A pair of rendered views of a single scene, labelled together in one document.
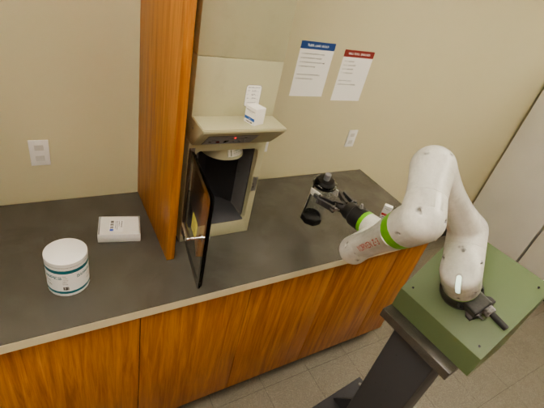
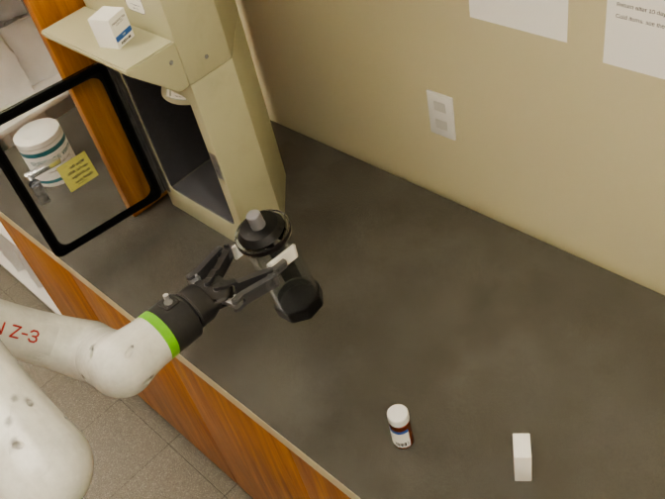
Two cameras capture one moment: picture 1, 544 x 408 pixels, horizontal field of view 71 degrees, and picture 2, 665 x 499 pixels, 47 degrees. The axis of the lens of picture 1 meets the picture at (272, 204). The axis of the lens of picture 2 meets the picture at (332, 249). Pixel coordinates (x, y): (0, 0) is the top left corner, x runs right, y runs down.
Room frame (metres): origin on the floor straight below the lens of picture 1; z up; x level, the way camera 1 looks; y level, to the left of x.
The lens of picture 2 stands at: (1.60, -1.27, 2.18)
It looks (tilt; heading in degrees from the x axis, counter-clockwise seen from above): 44 degrees down; 91
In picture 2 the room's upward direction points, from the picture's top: 15 degrees counter-clockwise
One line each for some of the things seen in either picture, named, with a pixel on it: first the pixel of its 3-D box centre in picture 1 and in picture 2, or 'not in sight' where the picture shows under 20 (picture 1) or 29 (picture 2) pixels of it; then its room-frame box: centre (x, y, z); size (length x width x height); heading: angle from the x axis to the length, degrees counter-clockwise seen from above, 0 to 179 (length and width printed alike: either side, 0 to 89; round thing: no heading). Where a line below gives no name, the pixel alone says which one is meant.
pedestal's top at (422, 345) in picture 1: (435, 327); not in sight; (1.11, -0.77, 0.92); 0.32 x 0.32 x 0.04; 43
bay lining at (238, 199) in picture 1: (211, 172); (218, 119); (1.40, 0.28, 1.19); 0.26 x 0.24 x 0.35; 127
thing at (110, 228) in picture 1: (119, 228); not in sight; (1.17, 0.58, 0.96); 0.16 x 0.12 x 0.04; 115
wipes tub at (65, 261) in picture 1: (67, 266); not in sight; (0.87, 0.62, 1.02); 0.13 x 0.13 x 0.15
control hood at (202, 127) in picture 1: (238, 135); (113, 57); (1.25, 0.18, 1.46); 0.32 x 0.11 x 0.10; 127
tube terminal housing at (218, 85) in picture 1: (214, 145); (202, 70); (1.40, 0.28, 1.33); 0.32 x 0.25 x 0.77; 127
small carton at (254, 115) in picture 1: (254, 114); (111, 27); (1.28, 0.14, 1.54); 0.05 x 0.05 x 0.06; 55
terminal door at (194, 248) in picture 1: (195, 220); (78, 163); (1.06, 0.25, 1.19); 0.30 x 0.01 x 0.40; 29
